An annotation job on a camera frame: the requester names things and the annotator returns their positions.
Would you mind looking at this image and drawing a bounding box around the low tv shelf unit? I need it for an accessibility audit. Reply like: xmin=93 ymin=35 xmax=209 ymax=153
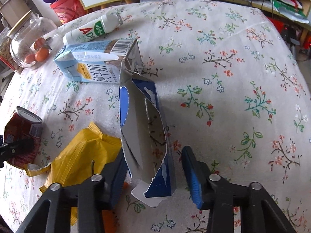
xmin=223 ymin=0 xmax=311 ymax=40

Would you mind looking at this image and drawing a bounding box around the red box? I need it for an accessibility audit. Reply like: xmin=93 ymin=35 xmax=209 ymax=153
xmin=50 ymin=0 xmax=87 ymax=25

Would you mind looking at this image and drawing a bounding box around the yellow snack wrapper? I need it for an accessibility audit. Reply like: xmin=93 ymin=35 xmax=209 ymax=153
xmin=24 ymin=121 xmax=124 ymax=226

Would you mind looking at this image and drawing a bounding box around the blue torn cardboard box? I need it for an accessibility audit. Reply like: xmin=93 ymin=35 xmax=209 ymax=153
xmin=118 ymin=58 xmax=177 ymax=208

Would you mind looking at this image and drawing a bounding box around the crushed red soda can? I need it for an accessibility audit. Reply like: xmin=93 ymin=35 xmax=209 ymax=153
xmin=4 ymin=106 xmax=43 ymax=169

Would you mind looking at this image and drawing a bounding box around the plastic jar with snacks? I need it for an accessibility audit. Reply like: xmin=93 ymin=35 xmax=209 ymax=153
xmin=0 ymin=27 xmax=18 ymax=72

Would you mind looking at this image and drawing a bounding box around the glass jar with oranges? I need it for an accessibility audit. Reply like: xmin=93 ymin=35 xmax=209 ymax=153
xmin=8 ymin=11 xmax=62 ymax=68

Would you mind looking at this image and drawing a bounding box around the floral tablecloth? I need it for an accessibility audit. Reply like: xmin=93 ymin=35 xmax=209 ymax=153
xmin=1 ymin=0 xmax=310 ymax=232

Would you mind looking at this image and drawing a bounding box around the light blue milk carton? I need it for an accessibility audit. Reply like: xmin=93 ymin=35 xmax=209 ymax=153
xmin=54 ymin=39 xmax=143 ymax=84

